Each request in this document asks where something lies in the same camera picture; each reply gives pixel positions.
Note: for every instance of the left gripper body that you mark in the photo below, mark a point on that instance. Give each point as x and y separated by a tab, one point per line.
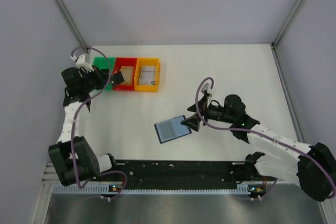
105	76

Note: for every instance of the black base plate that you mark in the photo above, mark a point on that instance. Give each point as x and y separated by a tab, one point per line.
176	175

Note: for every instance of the blue card holder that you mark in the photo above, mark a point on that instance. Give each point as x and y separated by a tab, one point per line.
171	129

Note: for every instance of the right aluminium frame post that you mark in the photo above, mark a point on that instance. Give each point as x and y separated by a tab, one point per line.
296	8

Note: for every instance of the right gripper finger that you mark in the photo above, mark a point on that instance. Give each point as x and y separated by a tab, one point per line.
201	104
192	122

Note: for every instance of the left aluminium frame post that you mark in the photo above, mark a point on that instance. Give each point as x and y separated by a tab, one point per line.
70	22

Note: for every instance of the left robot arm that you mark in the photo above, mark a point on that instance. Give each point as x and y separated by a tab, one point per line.
72	157

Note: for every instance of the silver cards stack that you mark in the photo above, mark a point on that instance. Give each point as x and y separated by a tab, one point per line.
147	76

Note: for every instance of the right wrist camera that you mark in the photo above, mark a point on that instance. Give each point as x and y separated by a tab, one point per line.
207	89

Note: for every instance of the green plastic bin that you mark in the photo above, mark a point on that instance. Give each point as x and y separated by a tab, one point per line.
102	68

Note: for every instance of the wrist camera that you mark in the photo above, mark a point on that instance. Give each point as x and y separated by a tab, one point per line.
207	89
82	62

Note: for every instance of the aluminium front rail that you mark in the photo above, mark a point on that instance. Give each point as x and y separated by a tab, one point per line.
50	175

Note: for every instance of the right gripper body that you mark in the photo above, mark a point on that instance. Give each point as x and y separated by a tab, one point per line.
201	112

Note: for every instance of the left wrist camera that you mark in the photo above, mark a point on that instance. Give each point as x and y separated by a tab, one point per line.
82	62

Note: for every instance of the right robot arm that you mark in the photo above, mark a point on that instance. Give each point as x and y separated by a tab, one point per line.
311	167

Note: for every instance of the aluminium frame post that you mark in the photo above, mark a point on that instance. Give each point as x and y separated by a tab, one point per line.
296	8
70	22

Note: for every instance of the beige cards stack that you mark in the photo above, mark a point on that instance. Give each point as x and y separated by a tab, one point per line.
127	73

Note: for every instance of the yellow plastic bin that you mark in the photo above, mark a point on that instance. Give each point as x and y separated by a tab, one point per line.
147	62

